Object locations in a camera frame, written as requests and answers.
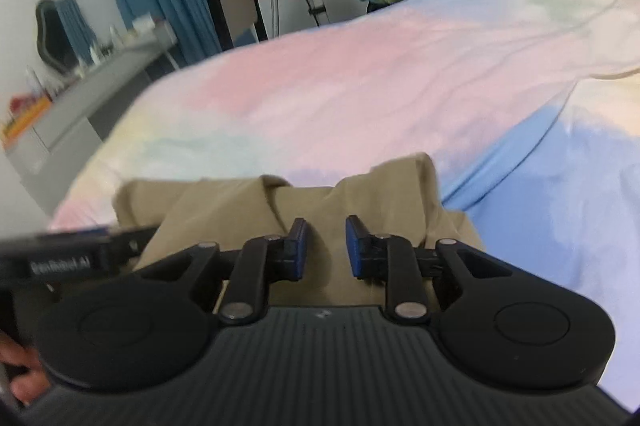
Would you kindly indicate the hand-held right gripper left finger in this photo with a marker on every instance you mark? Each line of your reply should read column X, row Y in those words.
column 299, row 252

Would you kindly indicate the white tissue box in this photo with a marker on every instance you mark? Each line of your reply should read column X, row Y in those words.
column 143, row 22

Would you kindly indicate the wavy framed mirror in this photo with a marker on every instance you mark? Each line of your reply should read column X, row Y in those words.
column 57, row 36

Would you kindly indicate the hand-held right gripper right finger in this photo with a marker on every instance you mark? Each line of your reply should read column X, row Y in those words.
column 354, row 249

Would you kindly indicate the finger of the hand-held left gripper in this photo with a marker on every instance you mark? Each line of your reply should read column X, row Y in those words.
column 135, row 246

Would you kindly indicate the orange box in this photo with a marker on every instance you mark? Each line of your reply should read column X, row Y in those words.
column 27, row 119

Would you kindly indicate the tan garment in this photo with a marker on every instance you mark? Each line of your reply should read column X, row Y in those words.
column 310, row 201

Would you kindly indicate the person's left hand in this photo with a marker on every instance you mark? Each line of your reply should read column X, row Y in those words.
column 25, row 386

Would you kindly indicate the white dressing desk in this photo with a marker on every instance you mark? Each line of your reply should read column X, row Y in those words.
column 90, row 91

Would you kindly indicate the pastel tie-dye blanket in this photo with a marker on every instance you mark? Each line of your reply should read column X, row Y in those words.
column 375, row 81

